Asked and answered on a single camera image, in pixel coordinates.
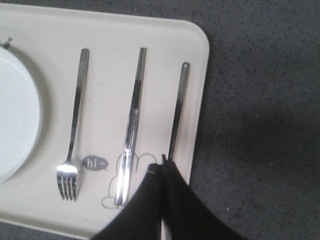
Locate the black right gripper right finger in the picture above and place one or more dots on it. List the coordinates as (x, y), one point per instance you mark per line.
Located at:
(187, 218)

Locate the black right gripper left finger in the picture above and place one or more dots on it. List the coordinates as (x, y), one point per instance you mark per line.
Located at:
(141, 218)

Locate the silver table knife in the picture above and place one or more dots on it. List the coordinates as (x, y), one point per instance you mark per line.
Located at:
(127, 157)

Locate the silver fork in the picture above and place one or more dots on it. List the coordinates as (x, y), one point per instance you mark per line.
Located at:
(66, 173)

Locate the silver spoon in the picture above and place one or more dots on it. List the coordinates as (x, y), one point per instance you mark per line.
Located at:
(182, 87)

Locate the white round plate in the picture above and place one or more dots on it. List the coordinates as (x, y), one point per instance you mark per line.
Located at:
(21, 114)

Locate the cream rabbit serving tray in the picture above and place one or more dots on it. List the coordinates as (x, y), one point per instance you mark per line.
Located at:
(49, 42)

